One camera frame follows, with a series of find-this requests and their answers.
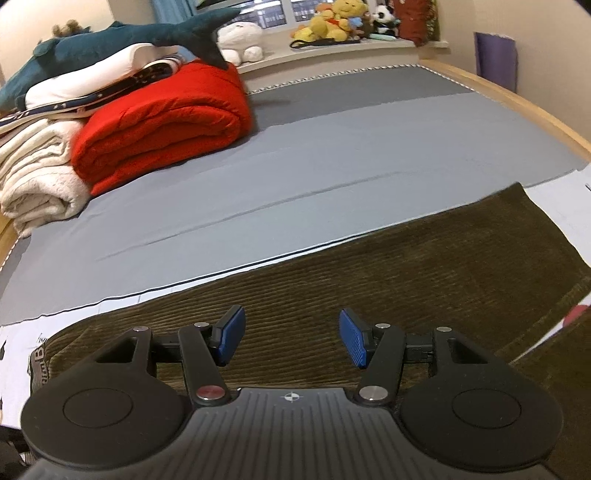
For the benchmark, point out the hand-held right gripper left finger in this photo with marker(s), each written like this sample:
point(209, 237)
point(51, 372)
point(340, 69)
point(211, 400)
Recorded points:
point(231, 334)

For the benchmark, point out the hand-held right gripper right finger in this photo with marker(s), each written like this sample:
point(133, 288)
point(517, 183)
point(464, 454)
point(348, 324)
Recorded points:
point(353, 337)

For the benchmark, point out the grey printed bed sheet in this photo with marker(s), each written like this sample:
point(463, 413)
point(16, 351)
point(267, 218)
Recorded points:
point(277, 184)

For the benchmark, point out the red folded quilt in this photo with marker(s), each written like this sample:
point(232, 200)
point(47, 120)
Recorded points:
point(161, 129)

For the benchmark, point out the white fleece blanket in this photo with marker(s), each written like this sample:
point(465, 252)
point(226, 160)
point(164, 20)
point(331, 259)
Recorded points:
point(37, 184)

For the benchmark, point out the dark grey mattress cover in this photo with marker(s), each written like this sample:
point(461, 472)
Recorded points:
point(351, 90)

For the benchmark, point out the white pillow with dark trim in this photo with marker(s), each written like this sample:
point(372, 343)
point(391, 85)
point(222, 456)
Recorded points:
point(115, 87)

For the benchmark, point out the white window sill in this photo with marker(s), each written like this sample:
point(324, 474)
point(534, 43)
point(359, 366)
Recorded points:
point(323, 57)

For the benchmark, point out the white folded pillow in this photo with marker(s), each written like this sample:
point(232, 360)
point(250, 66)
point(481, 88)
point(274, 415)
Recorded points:
point(92, 74)

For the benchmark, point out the white plush toy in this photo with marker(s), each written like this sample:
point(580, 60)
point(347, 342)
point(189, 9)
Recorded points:
point(240, 39)

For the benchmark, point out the purple mat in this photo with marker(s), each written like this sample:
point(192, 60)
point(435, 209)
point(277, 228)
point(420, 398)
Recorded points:
point(496, 62)

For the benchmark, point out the panda plush toy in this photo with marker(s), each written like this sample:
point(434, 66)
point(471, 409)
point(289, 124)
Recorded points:
point(383, 18)

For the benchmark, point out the teal shark plush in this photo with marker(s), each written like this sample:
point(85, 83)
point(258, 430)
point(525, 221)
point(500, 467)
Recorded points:
point(92, 46)

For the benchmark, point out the yellow plush bear red shirt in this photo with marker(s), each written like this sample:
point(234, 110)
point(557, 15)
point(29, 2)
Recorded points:
point(344, 16)

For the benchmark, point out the red patterned cushion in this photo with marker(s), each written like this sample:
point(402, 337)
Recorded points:
point(415, 21)

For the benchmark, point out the window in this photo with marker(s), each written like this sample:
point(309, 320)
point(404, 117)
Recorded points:
point(281, 9)

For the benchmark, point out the blue curtain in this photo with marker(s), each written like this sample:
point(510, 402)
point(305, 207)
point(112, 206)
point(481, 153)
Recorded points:
point(168, 10)

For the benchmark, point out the brown plush toy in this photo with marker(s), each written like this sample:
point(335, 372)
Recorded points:
point(69, 28)

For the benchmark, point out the wooden bed frame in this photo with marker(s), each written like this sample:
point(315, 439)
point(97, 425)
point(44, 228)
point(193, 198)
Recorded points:
point(517, 104)

